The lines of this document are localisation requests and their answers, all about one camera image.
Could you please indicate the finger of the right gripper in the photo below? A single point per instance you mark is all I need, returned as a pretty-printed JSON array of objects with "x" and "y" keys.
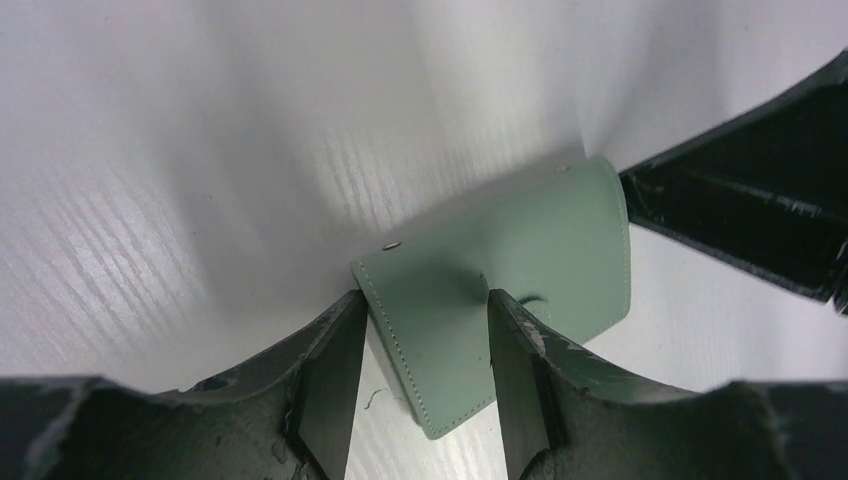
[{"x": 765, "y": 192}]

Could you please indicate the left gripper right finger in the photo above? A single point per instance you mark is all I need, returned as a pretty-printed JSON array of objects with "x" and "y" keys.
[{"x": 567, "y": 413}]

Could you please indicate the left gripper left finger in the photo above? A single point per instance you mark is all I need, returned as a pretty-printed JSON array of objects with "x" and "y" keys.
[{"x": 285, "y": 413}]

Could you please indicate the green leather card holder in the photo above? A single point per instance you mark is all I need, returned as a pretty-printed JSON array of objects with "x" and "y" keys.
[{"x": 560, "y": 247}]

